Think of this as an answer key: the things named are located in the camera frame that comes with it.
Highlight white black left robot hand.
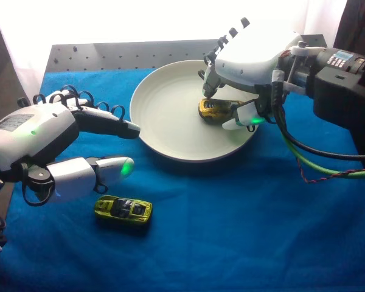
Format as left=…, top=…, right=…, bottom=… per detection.
left=0, top=84, right=141, bottom=207

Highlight blue cloth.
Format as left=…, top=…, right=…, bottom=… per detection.
left=0, top=68, right=365, bottom=292

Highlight green toy car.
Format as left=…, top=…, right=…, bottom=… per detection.
left=93, top=195, right=153, bottom=228

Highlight black cable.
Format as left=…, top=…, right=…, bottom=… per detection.
left=272, top=91, right=365, bottom=161

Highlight yellow toy car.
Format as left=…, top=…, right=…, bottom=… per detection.
left=198, top=97, right=244, bottom=124

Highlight red black twisted wire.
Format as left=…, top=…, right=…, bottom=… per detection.
left=296, top=156, right=365, bottom=184

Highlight green cable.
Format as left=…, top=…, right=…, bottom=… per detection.
left=278, top=103, right=365, bottom=180

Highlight white round plate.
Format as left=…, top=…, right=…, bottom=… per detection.
left=129, top=60, right=260, bottom=164

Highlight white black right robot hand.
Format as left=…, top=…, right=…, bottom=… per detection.
left=198, top=17, right=305, bottom=133

